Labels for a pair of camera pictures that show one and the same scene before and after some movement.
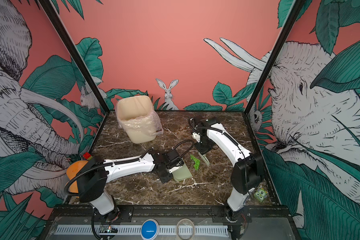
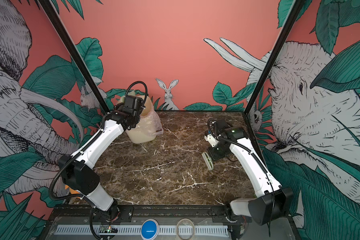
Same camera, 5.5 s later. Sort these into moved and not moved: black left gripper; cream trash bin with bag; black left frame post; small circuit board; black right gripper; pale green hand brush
Moved: pale green hand brush; black right gripper; black left gripper
Not moved: black left frame post; small circuit board; cream trash bin with bag
